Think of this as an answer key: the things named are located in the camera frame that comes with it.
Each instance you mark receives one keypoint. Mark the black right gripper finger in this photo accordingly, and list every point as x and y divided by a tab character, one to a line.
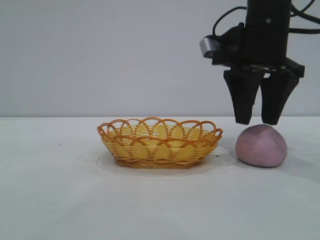
243	97
275	100

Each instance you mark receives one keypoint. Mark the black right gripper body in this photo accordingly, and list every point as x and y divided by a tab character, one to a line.
266	37

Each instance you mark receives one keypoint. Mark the yellow woven plastic basket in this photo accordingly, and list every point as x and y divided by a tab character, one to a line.
160	155

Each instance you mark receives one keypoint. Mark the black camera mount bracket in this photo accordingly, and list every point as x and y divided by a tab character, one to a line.
231	47

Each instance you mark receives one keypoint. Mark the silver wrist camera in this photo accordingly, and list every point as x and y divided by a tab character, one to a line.
207	46

